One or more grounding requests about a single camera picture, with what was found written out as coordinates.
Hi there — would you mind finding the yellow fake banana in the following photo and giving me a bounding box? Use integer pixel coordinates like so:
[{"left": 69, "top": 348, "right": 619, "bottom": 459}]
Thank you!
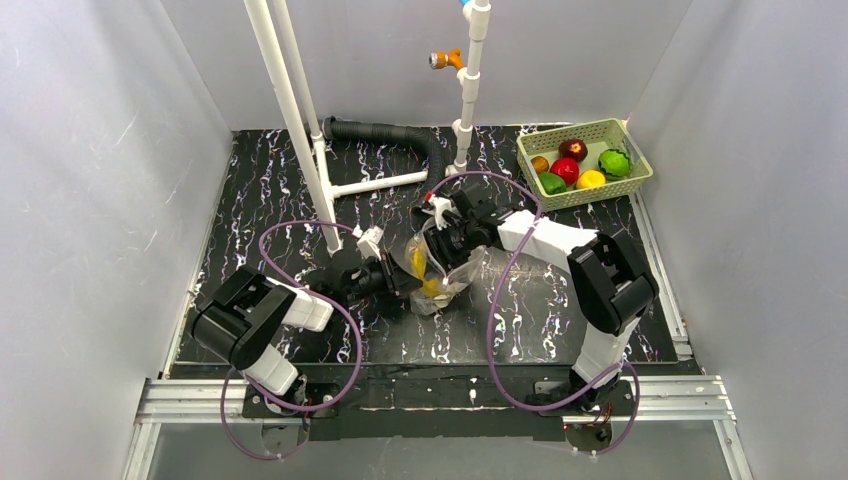
[{"left": 410, "top": 246, "right": 442, "bottom": 298}]

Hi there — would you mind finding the clear zip top bag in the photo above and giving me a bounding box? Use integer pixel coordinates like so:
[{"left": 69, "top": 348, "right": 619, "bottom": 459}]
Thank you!
[{"left": 401, "top": 219, "right": 486, "bottom": 315}]

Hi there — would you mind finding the orange brown fake bread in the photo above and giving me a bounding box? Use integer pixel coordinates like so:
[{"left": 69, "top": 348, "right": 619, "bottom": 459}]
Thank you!
[{"left": 531, "top": 156, "right": 550, "bottom": 174}]

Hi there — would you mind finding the green fake pepper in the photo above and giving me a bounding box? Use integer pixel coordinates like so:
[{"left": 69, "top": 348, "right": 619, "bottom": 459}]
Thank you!
[{"left": 537, "top": 172, "right": 568, "bottom": 196}]

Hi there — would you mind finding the red fake tomato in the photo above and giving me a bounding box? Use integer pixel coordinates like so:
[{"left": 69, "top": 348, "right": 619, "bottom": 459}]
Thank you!
[{"left": 549, "top": 157, "right": 580, "bottom": 186}]

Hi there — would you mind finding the red fake fruit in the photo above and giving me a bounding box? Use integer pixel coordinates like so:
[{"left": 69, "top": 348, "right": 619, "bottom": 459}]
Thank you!
[{"left": 558, "top": 138, "right": 588, "bottom": 162}]

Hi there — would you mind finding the yellow fake lemon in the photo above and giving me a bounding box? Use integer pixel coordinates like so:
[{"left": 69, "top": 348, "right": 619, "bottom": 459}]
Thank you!
[{"left": 576, "top": 170, "right": 607, "bottom": 190}]

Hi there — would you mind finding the light green fake fruit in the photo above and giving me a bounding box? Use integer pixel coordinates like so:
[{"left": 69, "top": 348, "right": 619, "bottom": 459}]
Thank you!
[{"left": 597, "top": 148, "right": 631, "bottom": 181}]

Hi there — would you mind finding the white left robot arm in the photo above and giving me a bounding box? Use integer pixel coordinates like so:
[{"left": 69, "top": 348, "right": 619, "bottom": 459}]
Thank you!
[{"left": 188, "top": 254, "right": 423, "bottom": 397}]

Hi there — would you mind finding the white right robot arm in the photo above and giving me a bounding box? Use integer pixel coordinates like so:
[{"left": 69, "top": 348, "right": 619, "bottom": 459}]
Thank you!
[{"left": 421, "top": 191, "right": 659, "bottom": 403}]

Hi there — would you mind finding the orange spigot valve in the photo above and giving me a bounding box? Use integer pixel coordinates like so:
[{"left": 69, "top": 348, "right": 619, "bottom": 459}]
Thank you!
[{"left": 428, "top": 48, "right": 465, "bottom": 71}]

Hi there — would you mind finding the pale green perforated basket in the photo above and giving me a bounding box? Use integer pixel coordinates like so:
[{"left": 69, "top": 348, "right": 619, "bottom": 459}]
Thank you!
[{"left": 517, "top": 118, "right": 654, "bottom": 212}]

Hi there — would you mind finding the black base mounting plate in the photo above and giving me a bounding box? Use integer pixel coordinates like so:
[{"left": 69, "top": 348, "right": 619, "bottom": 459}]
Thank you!
[{"left": 241, "top": 372, "right": 636, "bottom": 446}]

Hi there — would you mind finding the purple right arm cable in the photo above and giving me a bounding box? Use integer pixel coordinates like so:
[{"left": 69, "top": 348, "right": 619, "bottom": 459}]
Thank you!
[{"left": 427, "top": 170, "right": 641, "bottom": 457}]

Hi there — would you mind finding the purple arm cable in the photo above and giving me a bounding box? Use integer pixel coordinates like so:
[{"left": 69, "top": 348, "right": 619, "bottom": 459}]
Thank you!
[
  {"left": 219, "top": 220, "right": 364, "bottom": 462},
  {"left": 427, "top": 170, "right": 641, "bottom": 457}
]

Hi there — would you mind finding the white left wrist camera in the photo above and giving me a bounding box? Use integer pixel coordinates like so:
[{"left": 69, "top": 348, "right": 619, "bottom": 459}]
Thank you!
[{"left": 353, "top": 226, "right": 384, "bottom": 259}]

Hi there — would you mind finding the white PVC pipe frame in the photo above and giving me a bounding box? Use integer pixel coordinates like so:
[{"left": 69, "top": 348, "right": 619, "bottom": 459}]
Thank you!
[{"left": 244, "top": 1, "right": 491, "bottom": 254}]

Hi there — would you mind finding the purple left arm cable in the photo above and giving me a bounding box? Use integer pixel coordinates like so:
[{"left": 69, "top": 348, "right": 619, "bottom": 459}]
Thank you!
[{"left": 219, "top": 220, "right": 364, "bottom": 462}]

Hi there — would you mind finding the black corrugated hose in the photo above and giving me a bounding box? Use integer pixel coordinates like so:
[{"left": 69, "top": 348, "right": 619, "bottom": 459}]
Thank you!
[{"left": 320, "top": 115, "right": 448, "bottom": 180}]

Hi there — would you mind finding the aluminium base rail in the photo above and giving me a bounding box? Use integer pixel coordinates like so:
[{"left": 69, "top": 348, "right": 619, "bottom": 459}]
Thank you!
[{"left": 121, "top": 375, "right": 753, "bottom": 479}]

